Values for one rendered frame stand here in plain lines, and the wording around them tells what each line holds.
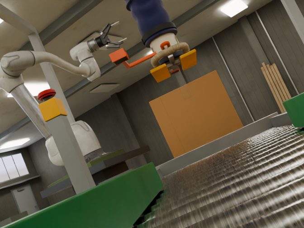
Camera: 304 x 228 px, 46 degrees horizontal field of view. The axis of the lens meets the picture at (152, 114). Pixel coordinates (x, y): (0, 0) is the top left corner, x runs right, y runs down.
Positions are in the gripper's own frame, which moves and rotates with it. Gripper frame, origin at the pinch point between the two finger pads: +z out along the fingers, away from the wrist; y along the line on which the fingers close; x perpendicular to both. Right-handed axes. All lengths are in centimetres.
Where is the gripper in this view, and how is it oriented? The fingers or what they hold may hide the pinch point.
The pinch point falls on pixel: (122, 30)
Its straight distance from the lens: 264.0
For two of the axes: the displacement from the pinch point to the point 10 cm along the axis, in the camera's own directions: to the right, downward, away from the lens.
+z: 9.0, -4.2, -0.8
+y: 4.1, 9.0, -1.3
